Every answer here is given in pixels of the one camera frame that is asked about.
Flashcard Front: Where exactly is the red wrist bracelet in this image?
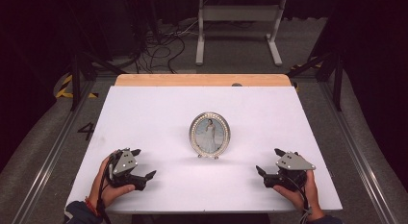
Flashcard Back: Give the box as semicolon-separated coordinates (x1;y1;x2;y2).
84;196;99;217

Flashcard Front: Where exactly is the aluminium floor rail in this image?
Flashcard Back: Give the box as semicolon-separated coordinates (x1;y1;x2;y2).
12;79;98;224
319;81;398;224

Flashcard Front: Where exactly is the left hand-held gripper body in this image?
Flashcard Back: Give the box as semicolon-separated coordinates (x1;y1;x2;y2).
108;148;147;190

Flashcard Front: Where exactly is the black metal stand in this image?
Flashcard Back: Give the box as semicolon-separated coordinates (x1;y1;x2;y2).
68;49;127;112
286;51;344;112

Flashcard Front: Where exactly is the tangle of black floor cables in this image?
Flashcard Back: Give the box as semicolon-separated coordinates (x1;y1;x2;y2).
133;20;193;74

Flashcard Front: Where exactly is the wooden table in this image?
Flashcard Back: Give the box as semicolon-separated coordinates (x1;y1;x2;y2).
115;73;293;87

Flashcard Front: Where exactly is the right hand-held gripper cable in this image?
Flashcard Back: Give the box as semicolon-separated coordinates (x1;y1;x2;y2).
283;175;315;224

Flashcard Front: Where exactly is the white metal desk frame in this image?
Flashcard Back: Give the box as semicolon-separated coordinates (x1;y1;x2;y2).
195;0;287;67

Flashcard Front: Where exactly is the oval silver picture frame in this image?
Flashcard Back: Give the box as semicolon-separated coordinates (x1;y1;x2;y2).
188;112;231;161

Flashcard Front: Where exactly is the person's left hand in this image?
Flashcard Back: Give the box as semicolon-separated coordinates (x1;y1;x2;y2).
88;151;137;210

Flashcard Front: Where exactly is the person's right hand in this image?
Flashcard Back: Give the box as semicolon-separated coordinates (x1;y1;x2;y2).
272;169;325;222

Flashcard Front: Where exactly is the yellow black floor tape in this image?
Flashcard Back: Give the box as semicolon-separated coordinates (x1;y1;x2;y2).
55;74;99;100
290;56;322;71

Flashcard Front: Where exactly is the white board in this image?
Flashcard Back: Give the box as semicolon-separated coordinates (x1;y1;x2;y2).
64;86;344;214

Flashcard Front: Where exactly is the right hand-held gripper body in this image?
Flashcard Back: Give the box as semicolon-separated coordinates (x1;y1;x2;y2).
264;151;317;189

